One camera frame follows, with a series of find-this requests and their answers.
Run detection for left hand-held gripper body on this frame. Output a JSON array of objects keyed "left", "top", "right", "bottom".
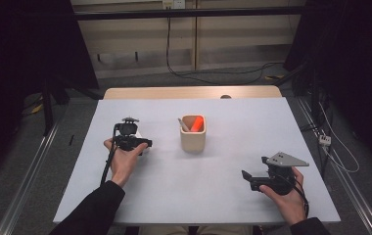
[{"left": 114, "top": 117, "right": 143, "bottom": 152}]

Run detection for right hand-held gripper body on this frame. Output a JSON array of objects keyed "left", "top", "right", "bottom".
[{"left": 250, "top": 151, "right": 310, "bottom": 196}]

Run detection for beige square pen holder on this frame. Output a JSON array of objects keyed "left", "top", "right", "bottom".
[{"left": 179, "top": 114, "right": 207, "bottom": 154}]

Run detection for orange highlighter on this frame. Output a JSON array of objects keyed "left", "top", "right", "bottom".
[{"left": 190, "top": 116, "right": 205, "bottom": 132}]

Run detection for person's right hand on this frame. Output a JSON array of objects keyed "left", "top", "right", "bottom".
[{"left": 260, "top": 167, "right": 306, "bottom": 226}]

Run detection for person's left hand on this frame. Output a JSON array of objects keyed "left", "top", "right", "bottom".
[{"left": 104, "top": 138, "right": 149, "bottom": 189}]

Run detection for wooden table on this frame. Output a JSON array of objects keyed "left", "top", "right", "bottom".
[{"left": 103, "top": 85, "right": 283, "bottom": 101}]

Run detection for white power strip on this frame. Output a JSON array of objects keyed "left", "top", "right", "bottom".
[{"left": 318, "top": 134, "right": 333, "bottom": 147}]

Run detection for black metal stand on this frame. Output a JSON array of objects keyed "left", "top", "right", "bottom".
[{"left": 41, "top": 76, "right": 100, "bottom": 136}]

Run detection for person's beige trousers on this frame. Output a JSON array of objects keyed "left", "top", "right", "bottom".
[{"left": 140, "top": 224, "right": 254, "bottom": 235}]

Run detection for black curtain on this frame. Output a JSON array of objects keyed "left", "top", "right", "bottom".
[
  {"left": 0, "top": 0, "right": 100, "bottom": 187},
  {"left": 283, "top": 0, "right": 372, "bottom": 177}
]

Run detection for black horizontal bar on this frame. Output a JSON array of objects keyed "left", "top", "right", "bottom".
[{"left": 74, "top": 6, "right": 305, "bottom": 22}]

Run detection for right hand-held gripper cable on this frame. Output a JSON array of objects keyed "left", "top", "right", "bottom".
[{"left": 291, "top": 182, "right": 309, "bottom": 218}]

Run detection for hand-held gripper cable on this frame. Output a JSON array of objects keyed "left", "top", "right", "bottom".
[
  {"left": 99, "top": 123, "right": 119, "bottom": 187},
  {"left": 291, "top": 182, "right": 309, "bottom": 218}
]

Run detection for left hand-held gripper cable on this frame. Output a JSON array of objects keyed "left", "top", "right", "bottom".
[{"left": 99, "top": 123, "right": 119, "bottom": 187}]

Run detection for white cable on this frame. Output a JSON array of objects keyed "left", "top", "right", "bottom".
[{"left": 317, "top": 101, "right": 360, "bottom": 174}]

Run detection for metal floor rail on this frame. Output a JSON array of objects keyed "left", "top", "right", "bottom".
[
  {"left": 0, "top": 121, "right": 61, "bottom": 235},
  {"left": 296, "top": 97, "right": 372, "bottom": 235}
]

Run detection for black floor cable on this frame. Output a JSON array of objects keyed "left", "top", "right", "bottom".
[{"left": 165, "top": 18, "right": 285, "bottom": 85}]

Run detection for white wall socket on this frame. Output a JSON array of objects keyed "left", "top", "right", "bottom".
[{"left": 162, "top": 0, "right": 187, "bottom": 10}]

